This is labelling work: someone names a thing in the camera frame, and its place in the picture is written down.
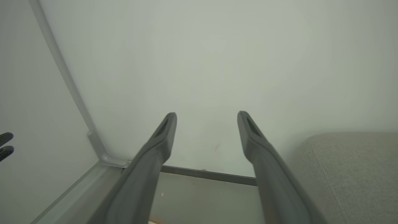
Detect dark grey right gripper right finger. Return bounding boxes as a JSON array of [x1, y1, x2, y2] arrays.
[[237, 111, 327, 224]]

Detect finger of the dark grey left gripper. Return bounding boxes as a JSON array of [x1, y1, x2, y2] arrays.
[[0, 145, 15, 162], [0, 132, 14, 147]]

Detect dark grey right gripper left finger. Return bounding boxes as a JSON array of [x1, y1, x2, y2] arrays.
[[88, 112, 178, 224]]

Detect grey fabric sofa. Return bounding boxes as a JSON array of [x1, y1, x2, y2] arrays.
[[289, 132, 398, 224]]

